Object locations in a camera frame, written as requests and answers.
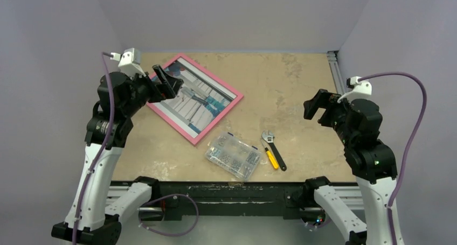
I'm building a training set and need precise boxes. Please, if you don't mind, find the aluminium rail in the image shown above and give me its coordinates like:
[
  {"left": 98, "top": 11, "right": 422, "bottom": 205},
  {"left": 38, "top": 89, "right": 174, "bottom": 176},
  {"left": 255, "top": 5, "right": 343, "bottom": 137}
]
[
  {"left": 327, "top": 51, "right": 346, "bottom": 94},
  {"left": 105, "top": 186, "right": 365, "bottom": 214}
]

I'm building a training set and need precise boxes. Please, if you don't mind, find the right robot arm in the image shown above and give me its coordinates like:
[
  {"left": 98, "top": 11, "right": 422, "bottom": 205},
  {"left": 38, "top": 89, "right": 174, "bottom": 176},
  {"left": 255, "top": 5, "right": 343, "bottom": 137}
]
[{"left": 302, "top": 89, "right": 404, "bottom": 244}]

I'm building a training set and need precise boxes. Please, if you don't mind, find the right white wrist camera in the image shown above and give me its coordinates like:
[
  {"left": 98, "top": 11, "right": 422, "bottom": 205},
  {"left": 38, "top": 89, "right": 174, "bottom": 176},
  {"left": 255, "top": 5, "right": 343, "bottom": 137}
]
[{"left": 337, "top": 76, "right": 372, "bottom": 103}]

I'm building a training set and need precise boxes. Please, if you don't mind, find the clear screw organizer box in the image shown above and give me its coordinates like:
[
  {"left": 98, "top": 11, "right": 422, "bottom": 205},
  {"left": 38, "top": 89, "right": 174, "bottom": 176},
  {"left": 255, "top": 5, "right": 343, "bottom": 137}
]
[{"left": 205, "top": 132, "right": 261, "bottom": 181}]

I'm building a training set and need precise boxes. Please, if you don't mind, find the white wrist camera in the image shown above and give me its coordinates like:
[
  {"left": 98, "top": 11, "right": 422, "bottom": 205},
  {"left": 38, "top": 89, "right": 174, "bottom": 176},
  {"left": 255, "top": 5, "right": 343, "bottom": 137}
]
[
  {"left": 337, "top": 76, "right": 372, "bottom": 103},
  {"left": 109, "top": 48, "right": 147, "bottom": 78}
]

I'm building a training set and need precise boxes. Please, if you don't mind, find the adjustable wrench black handle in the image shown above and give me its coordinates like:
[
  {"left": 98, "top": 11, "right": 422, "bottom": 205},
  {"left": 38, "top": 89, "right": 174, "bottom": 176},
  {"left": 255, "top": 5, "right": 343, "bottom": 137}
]
[{"left": 261, "top": 130, "right": 287, "bottom": 171}]

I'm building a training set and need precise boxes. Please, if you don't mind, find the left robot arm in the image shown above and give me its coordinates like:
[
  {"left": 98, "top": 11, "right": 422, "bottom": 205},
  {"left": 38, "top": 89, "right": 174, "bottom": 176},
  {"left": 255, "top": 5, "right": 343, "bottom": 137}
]
[{"left": 51, "top": 65, "right": 184, "bottom": 244}]

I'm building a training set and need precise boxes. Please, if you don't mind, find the yellow handled screwdriver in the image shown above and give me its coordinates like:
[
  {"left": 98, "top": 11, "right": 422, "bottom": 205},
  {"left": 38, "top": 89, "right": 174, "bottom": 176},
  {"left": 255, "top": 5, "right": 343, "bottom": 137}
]
[{"left": 260, "top": 139, "right": 279, "bottom": 170}]

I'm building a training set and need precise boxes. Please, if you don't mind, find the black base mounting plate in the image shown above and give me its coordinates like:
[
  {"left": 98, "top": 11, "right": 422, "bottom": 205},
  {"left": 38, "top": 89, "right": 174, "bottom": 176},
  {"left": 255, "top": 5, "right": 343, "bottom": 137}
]
[{"left": 110, "top": 180, "right": 358, "bottom": 222}]

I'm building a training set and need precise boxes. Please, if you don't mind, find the pink picture frame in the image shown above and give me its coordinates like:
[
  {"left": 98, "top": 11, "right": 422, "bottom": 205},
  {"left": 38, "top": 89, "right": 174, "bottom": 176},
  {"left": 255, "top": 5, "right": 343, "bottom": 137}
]
[{"left": 148, "top": 54, "right": 244, "bottom": 145}]

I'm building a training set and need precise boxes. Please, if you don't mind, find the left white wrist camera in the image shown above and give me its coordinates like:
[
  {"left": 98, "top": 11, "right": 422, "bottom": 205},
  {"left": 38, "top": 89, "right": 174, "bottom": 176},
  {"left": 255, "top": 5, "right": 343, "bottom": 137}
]
[{"left": 109, "top": 48, "right": 147, "bottom": 78}]

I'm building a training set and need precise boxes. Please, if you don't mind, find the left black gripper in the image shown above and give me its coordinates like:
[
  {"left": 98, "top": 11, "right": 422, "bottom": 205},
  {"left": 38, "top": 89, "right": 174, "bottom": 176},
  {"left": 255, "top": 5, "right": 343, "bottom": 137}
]
[{"left": 123, "top": 64, "right": 183, "bottom": 116}]

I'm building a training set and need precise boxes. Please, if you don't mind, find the aluminium rail front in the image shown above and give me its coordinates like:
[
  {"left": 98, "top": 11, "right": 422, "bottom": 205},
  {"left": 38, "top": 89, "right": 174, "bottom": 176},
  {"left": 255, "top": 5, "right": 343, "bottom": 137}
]
[{"left": 105, "top": 186, "right": 365, "bottom": 214}]

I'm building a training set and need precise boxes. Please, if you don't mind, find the aluminium rail right side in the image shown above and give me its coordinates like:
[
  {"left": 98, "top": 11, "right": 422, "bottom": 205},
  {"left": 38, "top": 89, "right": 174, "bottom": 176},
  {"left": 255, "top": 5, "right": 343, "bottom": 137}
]
[{"left": 327, "top": 51, "right": 346, "bottom": 94}]

